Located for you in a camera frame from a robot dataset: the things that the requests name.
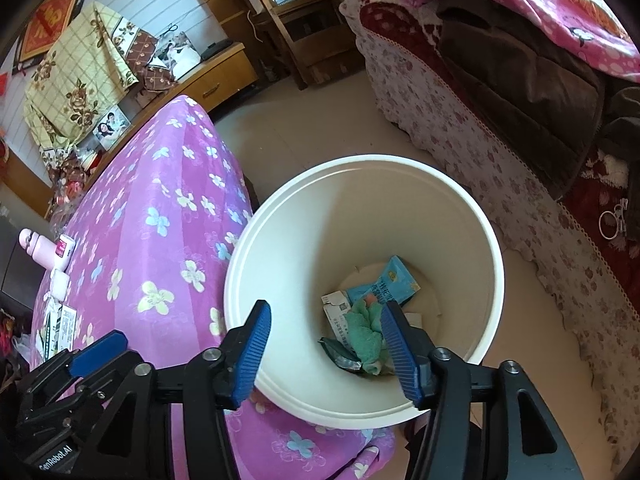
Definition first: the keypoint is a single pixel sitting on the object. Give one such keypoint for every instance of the white snack packet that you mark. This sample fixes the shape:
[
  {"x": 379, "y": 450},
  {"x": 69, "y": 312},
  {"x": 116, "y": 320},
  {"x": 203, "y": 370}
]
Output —
[{"x": 62, "y": 325}]

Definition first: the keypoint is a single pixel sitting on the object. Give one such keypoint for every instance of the pink thermos bottle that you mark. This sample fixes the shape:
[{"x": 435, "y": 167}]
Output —
[{"x": 42, "y": 252}]

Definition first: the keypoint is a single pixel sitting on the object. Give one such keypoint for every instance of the white foam block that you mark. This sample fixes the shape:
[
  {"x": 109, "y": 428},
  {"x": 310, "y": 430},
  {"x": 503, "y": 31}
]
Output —
[{"x": 60, "y": 282}]

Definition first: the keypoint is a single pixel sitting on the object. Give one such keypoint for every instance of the dark silver packet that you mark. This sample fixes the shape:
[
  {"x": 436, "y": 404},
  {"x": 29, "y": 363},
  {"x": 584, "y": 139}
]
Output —
[{"x": 340, "y": 355}]

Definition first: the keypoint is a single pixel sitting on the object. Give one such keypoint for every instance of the red and white blanket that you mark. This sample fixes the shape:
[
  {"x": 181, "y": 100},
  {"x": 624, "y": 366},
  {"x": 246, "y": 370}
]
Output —
[{"x": 395, "y": 25}]

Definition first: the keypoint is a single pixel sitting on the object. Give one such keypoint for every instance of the white drink carton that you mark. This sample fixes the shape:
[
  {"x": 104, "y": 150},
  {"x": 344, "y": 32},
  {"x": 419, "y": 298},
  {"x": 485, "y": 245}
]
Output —
[{"x": 337, "y": 317}]

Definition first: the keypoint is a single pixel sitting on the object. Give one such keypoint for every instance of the white plastic bucket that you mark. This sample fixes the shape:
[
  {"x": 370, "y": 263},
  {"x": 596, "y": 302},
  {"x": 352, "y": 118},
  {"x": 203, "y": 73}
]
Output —
[{"x": 350, "y": 210}]

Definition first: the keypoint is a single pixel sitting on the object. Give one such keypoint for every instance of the white bottle with pink label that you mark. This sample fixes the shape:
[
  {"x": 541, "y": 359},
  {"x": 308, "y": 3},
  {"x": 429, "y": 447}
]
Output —
[{"x": 64, "y": 252}]

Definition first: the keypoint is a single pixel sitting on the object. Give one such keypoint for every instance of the pink printed blanket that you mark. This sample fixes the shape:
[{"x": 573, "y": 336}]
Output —
[{"x": 525, "y": 0}]

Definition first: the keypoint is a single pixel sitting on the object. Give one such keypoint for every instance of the wooden cabinet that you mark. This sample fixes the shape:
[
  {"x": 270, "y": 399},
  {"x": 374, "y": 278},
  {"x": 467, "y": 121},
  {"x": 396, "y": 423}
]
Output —
[{"x": 220, "y": 75}]

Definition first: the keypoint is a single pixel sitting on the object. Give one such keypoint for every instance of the brown patterned cloth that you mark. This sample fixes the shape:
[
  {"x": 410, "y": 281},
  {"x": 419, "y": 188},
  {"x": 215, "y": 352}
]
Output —
[{"x": 145, "y": 55}]

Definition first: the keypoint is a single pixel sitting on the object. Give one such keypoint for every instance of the pink floral tablecloth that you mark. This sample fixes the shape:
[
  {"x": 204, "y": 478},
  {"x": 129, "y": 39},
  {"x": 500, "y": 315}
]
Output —
[{"x": 150, "y": 260}]

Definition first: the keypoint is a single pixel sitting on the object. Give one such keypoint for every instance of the small black box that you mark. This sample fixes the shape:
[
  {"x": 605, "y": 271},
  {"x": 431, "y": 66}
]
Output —
[{"x": 215, "y": 49}]

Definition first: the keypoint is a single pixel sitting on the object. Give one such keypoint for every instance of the green cloth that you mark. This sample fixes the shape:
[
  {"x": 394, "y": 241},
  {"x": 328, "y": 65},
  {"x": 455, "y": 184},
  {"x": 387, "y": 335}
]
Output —
[{"x": 365, "y": 330}]

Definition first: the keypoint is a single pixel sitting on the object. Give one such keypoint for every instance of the pile of plastic bags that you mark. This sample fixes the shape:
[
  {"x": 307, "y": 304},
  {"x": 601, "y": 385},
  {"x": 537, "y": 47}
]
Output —
[{"x": 70, "y": 180}]

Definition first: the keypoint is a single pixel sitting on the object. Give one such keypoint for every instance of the framed photo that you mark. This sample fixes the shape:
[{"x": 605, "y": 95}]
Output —
[{"x": 110, "y": 127}]

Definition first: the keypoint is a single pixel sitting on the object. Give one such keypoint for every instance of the dark olive garment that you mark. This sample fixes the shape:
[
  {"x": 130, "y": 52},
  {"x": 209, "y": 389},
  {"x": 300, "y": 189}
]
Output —
[{"x": 622, "y": 125}]

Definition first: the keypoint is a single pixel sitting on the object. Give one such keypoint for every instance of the pile of clothes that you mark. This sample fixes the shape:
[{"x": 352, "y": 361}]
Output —
[{"x": 7, "y": 335}]

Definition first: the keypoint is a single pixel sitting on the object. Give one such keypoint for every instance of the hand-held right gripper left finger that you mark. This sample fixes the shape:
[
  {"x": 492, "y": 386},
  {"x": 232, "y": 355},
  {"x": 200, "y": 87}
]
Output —
[{"x": 250, "y": 355}]

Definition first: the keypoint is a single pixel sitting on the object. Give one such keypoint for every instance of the sofa with floral cover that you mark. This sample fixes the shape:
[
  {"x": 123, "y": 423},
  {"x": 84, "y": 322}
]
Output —
[{"x": 475, "y": 135}]

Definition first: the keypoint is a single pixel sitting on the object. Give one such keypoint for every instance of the yellow floral cloth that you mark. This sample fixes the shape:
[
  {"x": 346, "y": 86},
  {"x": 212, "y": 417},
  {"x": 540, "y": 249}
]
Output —
[{"x": 65, "y": 75}]

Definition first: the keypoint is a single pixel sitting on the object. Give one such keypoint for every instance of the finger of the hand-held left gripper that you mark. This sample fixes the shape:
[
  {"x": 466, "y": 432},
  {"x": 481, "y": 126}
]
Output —
[{"x": 95, "y": 355}]

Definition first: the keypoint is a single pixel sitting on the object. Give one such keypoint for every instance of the wooden chair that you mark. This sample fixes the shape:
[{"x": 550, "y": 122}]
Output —
[{"x": 300, "y": 35}]

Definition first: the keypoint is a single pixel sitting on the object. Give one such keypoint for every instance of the blue snack packet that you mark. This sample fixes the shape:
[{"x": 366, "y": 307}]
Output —
[{"x": 390, "y": 280}]

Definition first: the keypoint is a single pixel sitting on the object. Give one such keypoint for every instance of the brown jacket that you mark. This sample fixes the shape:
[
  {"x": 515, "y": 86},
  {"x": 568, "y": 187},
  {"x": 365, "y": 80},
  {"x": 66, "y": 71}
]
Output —
[{"x": 525, "y": 85}]

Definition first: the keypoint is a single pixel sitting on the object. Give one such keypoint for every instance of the red wall decoration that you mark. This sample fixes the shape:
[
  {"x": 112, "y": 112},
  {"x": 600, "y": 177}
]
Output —
[{"x": 50, "y": 22}]

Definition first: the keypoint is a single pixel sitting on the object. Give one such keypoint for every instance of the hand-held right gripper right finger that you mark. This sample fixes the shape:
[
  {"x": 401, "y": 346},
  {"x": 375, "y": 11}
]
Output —
[{"x": 400, "y": 355}]

